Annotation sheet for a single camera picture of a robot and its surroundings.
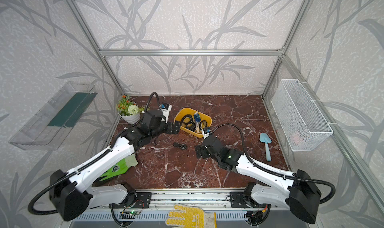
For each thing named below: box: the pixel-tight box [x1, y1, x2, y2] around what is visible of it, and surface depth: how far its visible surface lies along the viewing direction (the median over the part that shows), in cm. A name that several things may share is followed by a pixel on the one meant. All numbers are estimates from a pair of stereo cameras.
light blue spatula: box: [259, 132, 272, 162], surface depth 95 cm
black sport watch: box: [186, 120, 197, 132], surface depth 98 cm
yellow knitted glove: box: [165, 203, 217, 228], surface depth 70 cm
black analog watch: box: [173, 142, 187, 151], surface depth 93 cm
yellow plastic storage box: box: [174, 107, 213, 138], surface depth 103 cm
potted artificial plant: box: [115, 95, 145, 125], surface depth 96 cm
